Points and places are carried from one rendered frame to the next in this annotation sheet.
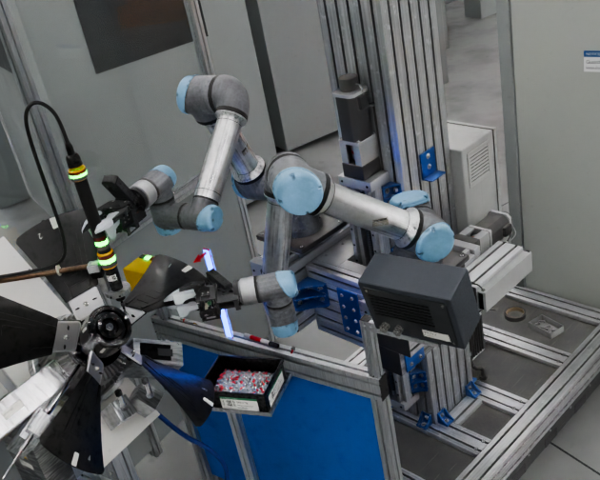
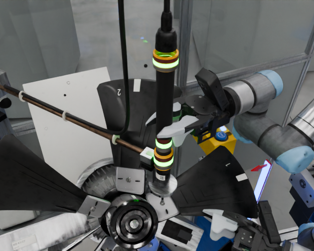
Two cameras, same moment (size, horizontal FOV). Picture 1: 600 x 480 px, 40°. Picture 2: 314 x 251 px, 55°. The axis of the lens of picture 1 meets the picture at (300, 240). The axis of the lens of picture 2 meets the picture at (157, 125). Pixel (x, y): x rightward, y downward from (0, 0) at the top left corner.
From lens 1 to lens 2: 1.59 m
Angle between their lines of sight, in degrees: 25
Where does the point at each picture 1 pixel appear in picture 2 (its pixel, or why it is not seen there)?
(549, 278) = not seen: outside the picture
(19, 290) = (96, 119)
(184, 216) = (268, 141)
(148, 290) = (195, 183)
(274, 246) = not seen: outside the picture
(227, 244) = (274, 108)
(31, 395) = (48, 234)
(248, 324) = (259, 154)
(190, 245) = not seen: hidden behind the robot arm
